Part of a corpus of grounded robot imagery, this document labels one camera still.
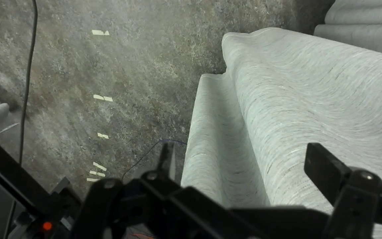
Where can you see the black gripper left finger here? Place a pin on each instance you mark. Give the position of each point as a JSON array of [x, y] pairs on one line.
[[125, 203]]

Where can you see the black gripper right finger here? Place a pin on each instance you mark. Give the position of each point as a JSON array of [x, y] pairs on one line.
[[358, 199]]

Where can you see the grey fabric curtain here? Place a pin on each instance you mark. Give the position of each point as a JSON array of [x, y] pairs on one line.
[[311, 97]]

